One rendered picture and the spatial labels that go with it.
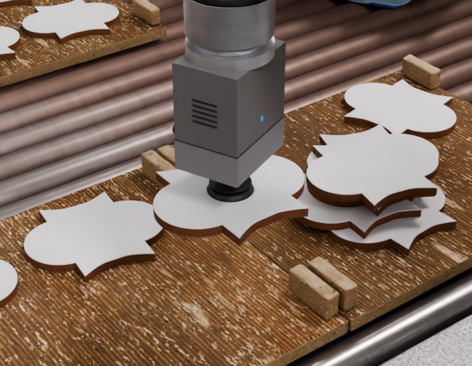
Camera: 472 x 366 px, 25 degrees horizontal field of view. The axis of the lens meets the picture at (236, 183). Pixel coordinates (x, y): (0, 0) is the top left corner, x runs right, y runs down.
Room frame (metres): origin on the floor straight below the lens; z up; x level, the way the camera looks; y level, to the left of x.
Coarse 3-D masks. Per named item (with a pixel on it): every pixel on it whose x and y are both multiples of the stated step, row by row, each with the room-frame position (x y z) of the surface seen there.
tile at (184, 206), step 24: (264, 168) 0.84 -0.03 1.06; (288, 168) 0.84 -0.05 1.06; (168, 192) 0.80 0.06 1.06; (192, 192) 0.80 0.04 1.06; (264, 192) 0.80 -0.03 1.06; (288, 192) 0.80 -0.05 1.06; (168, 216) 0.76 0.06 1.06; (192, 216) 0.76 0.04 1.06; (216, 216) 0.76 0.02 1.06; (240, 216) 0.76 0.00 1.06; (264, 216) 0.76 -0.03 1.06; (288, 216) 0.77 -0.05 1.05; (240, 240) 0.73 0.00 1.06
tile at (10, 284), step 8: (0, 264) 0.84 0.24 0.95; (8, 264) 0.84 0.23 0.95; (0, 272) 0.83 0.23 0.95; (8, 272) 0.83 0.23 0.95; (16, 272) 0.83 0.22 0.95; (0, 280) 0.82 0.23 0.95; (8, 280) 0.82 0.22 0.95; (16, 280) 0.82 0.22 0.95; (0, 288) 0.80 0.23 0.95; (8, 288) 0.80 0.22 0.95; (16, 288) 0.81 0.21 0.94; (0, 296) 0.79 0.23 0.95; (8, 296) 0.79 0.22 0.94; (0, 304) 0.79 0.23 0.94
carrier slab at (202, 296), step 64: (128, 192) 0.99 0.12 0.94; (0, 256) 0.87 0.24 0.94; (192, 256) 0.87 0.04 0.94; (256, 256) 0.87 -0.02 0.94; (0, 320) 0.77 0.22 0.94; (64, 320) 0.77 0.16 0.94; (128, 320) 0.77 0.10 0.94; (192, 320) 0.77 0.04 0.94; (256, 320) 0.77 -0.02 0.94; (320, 320) 0.77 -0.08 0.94
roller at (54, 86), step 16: (304, 0) 1.56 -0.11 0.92; (320, 0) 1.57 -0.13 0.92; (336, 0) 1.58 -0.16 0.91; (288, 16) 1.52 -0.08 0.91; (304, 16) 1.53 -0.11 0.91; (160, 48) 1.39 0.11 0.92; (176, 48) 1.40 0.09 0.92; (96, 64) 1.34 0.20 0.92; (112, 64) 1.34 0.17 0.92; (128, 64) 1.35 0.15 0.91; (144, 64) 1.36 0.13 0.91; (48, 80) 1.29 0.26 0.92; (64, 80) 1.29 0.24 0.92; (80, 80) 1.30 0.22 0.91; (96, 80) 1.31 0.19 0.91; (0, 96) 1.24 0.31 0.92; (16, 96) 1.25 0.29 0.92; (32, 96) 1.26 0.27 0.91; (48, 96) 1.27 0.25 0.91; (0, 112) 1.22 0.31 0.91
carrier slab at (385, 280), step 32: (448, 96) 1.21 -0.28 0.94; (288, 128) 1.13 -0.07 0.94; (320, 128) 1.13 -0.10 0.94; (352, 128) 1.13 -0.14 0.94; (448, 160) 1.05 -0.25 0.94; (448, 192) 0.99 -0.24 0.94; (288, 224) 0.92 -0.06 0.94; (288, 256) 0.87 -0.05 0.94; (320, 256) 0.87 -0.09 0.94; (352, 256) 0.87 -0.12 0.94; (384, 256) 0.87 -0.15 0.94; (416, 256) 0.87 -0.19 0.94; (448, 256) 0.87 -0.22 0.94; (384, 288) 0.82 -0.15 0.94; (416, 288) 0.82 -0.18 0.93; (352, 320) 0.77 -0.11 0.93
